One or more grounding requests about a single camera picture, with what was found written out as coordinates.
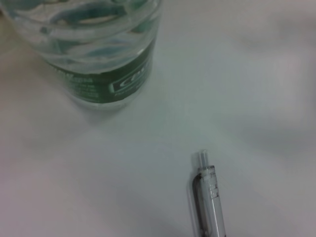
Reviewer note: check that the silver pen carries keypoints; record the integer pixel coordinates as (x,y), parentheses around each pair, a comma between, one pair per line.
(209,197)

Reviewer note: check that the clear green-label water bottle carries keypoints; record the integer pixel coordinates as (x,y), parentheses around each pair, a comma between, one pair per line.
(86,49)

